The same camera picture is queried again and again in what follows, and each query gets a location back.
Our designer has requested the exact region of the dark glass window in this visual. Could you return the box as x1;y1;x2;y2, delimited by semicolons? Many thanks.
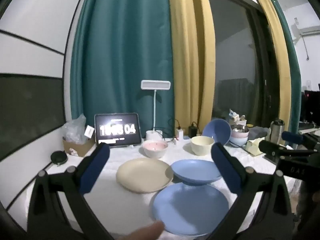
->
205;0;282;130

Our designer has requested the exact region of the brown cardboard box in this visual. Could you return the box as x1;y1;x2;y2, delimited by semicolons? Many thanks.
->
62;136;95;157

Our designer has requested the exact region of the black charger cable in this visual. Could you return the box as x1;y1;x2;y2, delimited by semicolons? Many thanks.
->
167;118;181;140

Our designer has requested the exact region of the white desk lamp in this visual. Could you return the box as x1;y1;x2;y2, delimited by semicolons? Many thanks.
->
141;80;172;141

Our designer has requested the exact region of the white air conditioner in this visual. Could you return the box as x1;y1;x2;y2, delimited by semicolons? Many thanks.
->
299;25;320;37

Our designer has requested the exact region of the dark monitor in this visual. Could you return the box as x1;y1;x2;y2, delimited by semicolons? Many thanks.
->
300;90;320;128

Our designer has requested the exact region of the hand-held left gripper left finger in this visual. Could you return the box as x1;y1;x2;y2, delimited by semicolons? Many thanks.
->
27;142;115;240

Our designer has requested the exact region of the yellow tissue pack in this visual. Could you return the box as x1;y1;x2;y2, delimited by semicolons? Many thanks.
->
246;137;265;157

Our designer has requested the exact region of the pink steel-lined bowl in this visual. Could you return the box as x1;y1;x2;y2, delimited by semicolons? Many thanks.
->
230;124;249;138

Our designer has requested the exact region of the pink and white bowl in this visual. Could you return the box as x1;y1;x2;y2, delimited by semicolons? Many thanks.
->
142;140;168;159

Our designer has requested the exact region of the light blue bowl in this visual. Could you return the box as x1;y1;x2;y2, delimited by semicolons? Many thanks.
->
229;135;248;147

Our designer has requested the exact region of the black tablet showing clock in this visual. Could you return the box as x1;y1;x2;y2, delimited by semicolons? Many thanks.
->
94;112;143;147

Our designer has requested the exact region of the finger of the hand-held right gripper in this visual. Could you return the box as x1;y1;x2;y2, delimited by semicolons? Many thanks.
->
259;140;315;158
282;131;310;144

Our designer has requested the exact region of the large blue bowl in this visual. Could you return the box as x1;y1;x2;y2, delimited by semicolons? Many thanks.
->
202;119;232;145

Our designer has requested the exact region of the cream bowl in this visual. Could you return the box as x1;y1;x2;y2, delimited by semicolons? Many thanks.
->
191;136;215;156

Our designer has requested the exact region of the steel thermos flask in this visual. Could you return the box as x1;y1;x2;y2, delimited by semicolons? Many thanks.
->
266;119;285;145

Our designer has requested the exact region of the white textured tablecloth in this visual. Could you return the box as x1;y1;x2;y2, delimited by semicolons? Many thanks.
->
7;135;300;240

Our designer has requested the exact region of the teal curtain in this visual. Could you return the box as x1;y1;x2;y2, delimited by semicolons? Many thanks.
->
265;0;303;133
70;0;175;140

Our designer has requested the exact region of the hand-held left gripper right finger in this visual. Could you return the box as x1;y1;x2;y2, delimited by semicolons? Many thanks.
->
207;142;295;240

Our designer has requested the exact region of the black charger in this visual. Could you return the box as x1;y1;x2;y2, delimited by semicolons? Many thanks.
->
188;122;199;138

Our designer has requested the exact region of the yellow curtain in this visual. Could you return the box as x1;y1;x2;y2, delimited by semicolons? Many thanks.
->
250;0;292;145
166;0;217;135

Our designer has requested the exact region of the white basket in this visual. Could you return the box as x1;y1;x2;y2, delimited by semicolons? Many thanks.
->
231;116;247;127

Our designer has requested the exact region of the black round device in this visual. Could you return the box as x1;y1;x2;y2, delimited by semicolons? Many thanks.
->
51;151;67;165

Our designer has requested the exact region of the clear plastic bag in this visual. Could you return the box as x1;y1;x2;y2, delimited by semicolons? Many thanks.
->
62;114;88;145

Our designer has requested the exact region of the grey cloth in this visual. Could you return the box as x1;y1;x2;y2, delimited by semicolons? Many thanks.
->
249;126;269;139

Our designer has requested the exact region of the blue plate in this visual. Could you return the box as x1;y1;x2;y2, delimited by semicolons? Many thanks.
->
150;182;230;236
171;159;223;186

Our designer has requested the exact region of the beige plate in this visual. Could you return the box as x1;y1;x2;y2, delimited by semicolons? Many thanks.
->
116;158;174;193

